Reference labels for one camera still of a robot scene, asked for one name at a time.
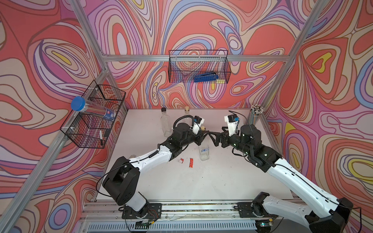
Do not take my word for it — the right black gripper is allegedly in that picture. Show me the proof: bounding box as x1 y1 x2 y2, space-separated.
208 126 252 156

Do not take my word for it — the clear bottle blue label cork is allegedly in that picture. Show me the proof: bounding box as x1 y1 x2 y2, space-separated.
199 126 209 161

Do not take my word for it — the clear bottle with black cap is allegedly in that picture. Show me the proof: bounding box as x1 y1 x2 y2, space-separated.
161 107 173 137

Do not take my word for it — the clear bottle red label cork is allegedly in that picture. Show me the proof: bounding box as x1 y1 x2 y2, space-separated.
183 106 192 126

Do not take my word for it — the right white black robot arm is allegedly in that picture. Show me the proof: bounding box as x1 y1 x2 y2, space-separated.
209 125 353 233

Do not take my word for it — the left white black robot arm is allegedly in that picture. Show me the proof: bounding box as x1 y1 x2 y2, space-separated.
102 123 208 213

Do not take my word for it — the metal cup with pencils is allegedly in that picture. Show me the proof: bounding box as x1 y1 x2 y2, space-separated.
248 104 264 125

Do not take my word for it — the blue tool in basket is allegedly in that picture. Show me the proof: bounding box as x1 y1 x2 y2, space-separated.
193 72 219 83

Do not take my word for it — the black marker in basket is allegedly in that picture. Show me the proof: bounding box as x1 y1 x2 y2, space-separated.
99 130 104 146

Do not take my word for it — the clear tube with blue cap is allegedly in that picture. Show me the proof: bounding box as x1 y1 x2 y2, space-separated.
71 96 116 121

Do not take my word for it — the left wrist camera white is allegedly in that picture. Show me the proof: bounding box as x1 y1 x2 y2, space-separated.
192 116 205 135

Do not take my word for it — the black wire basket back wall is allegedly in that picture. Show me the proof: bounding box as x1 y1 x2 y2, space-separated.
168 49 231 84

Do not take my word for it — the black wire basket wall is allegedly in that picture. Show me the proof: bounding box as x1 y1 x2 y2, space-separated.
60 81 126 149
168 49 231 84

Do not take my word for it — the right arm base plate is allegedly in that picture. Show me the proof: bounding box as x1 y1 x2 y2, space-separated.
233 202 278 219

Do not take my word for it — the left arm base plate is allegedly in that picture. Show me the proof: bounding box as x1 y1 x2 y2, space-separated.
120 203 162 220

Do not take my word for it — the black wire basket left wall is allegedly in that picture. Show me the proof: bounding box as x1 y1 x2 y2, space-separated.
60 81 126 149

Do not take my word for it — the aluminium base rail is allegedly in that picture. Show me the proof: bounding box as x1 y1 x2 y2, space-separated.
80 200 287 221

